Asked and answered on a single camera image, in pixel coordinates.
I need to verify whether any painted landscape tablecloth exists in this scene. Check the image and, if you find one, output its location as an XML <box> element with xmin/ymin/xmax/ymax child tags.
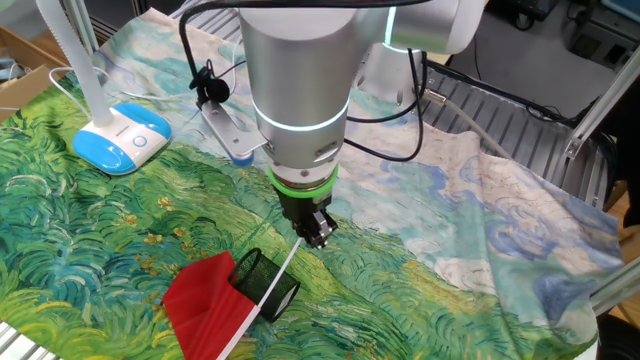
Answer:
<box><xmin>0</xmin><ymin>7</ymin><xmax>625</xmax><ymax>360</ymax></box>

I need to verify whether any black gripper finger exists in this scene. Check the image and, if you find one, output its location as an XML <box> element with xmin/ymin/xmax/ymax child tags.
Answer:
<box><xmin>294</xmin><ymin>219</ymin><xmax>316</xmax><ymax>247</ymax></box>
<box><xmin>311</xmin><ymin>209</ymin><xmax>339</xmax><ymax>250</ymax></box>

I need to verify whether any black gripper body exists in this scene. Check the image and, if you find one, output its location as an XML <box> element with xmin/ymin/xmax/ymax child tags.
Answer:
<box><xmin>276</xmin><ymin>191</ymin><xmax>335</xmax><ymax>232</ymax></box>

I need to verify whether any grey cable with metal plug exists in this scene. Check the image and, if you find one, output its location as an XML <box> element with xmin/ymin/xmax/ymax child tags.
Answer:
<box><xmin>412</xmin><ymin>83</ymin><xmax>512</xmax><ymax>160</ymax></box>

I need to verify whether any white and blue desk lamp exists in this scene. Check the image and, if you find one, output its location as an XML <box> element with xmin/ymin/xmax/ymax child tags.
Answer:
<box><xmin>34</xmin><ymin>0</ymin><xmax>173</xmax><ymax>176</ymax></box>

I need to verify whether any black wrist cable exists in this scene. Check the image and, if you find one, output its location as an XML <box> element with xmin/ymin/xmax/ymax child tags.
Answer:
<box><xmin>178</xmin><ymin>0</ymin><xmax>432</xmax><ymax>164</ymax></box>

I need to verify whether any black mesh pen holder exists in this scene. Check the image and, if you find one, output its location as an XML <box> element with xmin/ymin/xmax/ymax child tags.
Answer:
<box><xmin>228</xmin><ymin>247</ymin><xmax>302</xmax><ymax>324</ymax></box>

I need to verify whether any green flange ring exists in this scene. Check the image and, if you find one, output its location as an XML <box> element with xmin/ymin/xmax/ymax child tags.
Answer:
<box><xmin>266</xmin><ymin>164</ymin><xmax>340</xmax><ymax>201</ymax></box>

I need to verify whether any red flag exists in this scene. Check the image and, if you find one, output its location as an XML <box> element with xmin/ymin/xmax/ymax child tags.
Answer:
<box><xmin>162</xmin><ymin>237</ymin><xmax>304</xmax><ymax>360</ymax></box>

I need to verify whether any brown cardboard box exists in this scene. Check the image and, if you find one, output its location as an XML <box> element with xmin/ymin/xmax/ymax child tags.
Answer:
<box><xmin>0</xmin><ymin>27</ymin><xmax>71</xmax><ymax>124</ymax></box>

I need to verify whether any black cable clip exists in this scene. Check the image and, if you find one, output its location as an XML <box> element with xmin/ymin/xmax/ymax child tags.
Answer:
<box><xmin>188</xmin><ymin>59</ymin><xmax>232</xmax><ymax>109</ymax></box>

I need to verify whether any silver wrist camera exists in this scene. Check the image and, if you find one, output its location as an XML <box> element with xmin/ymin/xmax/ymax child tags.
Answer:
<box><xmin>199</xmin><ymin>99</ymin><xmax>269</xmax><ymax>168</ymax></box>

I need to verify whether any aluminium frame post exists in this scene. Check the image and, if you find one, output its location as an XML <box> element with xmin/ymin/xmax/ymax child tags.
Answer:
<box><xmin>589</xmin><ymin>269</ymin><xmax>640</xmax><ymax>316</ymax></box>
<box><xmin>564</xmin><ymin>59</ymin><xmax>640</xmax><ymax>160</ymax></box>
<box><xmin>62</xmin><ymin>0</ymin><xmax>101</xmax><ymax>56</ymax></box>

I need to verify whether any white lamp cable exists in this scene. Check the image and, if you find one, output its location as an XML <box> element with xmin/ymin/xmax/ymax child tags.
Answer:
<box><xmin>48</xmin><ymin>58</ymin><xmax>201</xmax><ymax>121</ymax></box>

